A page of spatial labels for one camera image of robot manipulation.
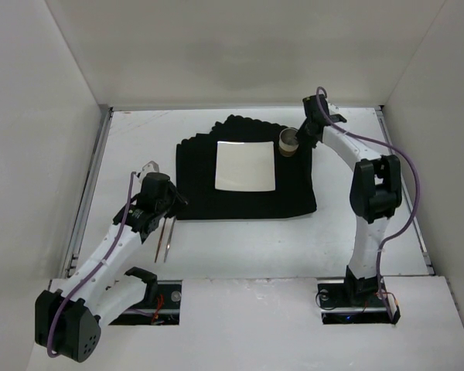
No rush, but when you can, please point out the silver knife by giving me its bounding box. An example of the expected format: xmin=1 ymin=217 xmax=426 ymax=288
xmin=163 ymin=218 xmax=176 ymax=263

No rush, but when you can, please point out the metal cup with cork base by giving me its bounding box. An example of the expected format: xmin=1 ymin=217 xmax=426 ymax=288
xmin=278 ymin=128 xmax=299 ymax=158

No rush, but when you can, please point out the white square plate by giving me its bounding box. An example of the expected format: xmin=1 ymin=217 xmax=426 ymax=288
xmin=214 ymin=141 xmax=276 ymax=192

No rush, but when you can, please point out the black cloth placemat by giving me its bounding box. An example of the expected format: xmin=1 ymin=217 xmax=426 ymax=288
xmin=176 ymin=115 xmax=317 ymax=221

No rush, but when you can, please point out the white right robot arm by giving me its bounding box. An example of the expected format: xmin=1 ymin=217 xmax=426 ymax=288
xmin=297 ymin=94 xmax=402 ymax=306

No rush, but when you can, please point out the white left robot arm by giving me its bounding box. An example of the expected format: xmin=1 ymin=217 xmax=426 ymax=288
xmin=35 ymin=172 xmax=187 ymax=362

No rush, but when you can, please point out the copper fork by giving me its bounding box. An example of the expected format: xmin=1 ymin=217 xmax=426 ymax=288
xmin=154 ymin=218 xmax=167 ymax=264

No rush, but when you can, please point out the aluminium table rail left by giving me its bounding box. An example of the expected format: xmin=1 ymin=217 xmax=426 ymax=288
xmin=58 ymin=104 xmax=113 ymax=278

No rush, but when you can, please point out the aluminium table rail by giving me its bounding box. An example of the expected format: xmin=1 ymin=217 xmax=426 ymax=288
xmin=58 ymin=104 xmax=113 ymax=278
xmin=375 ymin=105 xmax=435 ymax=275

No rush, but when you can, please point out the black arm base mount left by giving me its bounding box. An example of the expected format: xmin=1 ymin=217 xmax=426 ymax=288
xmin=111 ymin=281 xmax=183 ymax=326

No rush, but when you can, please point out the aluminium table rail right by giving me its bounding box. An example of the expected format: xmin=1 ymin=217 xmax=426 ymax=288
xmin=375 ymin=105 xmax=435 ymax=275

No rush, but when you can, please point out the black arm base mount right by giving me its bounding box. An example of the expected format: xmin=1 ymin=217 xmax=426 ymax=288
xmin=316 ymin=279 xmax=401 ymax=325

